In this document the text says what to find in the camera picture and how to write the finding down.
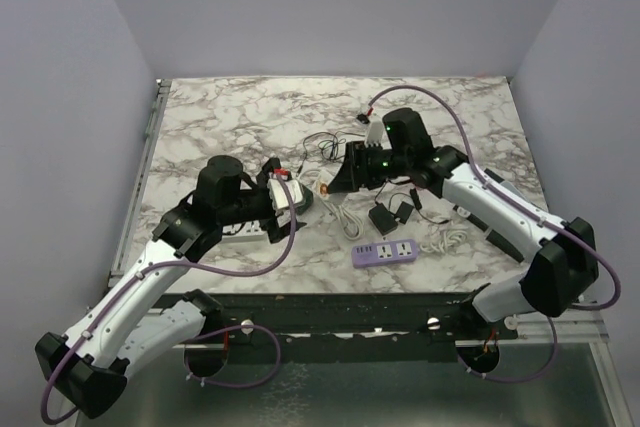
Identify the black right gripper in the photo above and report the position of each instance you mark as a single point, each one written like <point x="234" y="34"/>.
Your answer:
<point x="355" y="172"/>

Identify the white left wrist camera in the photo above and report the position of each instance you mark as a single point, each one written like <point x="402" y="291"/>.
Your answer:
<point x="284" y="193"/>

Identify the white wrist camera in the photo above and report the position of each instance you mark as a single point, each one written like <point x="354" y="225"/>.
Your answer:
<point x="375" y="129"/>
<point x="284" y="193"/>

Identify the grey rectangular box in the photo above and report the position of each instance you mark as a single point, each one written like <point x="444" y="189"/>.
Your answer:
<point x="510" y="187"/>

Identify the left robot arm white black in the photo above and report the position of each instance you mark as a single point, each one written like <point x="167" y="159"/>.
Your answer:
<point x="91" y="363"/>

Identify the black mat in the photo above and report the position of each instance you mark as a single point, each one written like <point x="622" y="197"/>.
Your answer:
<point x="494" y="238"/>

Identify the white power strip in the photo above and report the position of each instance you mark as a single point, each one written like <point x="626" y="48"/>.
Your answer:
<point x="244" y="232"/>

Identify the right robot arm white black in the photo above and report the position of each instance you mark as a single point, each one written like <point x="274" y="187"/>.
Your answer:
<point x="557" y="251"/>

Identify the black mounting base rail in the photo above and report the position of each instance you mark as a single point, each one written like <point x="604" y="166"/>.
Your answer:
<point x="335" y="328"/>

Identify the small black adapter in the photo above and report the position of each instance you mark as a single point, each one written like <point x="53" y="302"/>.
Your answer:
<point x="403" y="212"/>

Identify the black power adapter brick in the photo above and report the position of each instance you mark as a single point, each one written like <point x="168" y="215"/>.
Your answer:
<point x="382" y="219"/>

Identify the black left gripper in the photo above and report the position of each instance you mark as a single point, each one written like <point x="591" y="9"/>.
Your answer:
<point x="271" y="225"/>

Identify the purple power strip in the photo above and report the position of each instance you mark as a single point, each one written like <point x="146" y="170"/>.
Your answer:
<point x="384" y="253"/>

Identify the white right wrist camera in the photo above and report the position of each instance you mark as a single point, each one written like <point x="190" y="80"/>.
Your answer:
<point x="375" y="129"/>

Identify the dark green charger block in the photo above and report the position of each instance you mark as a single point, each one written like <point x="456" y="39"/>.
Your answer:
<point x="308" y="200"/>

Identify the aluminium frame left rail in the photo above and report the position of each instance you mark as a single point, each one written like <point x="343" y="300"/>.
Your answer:
<point x="150" y="137"/>

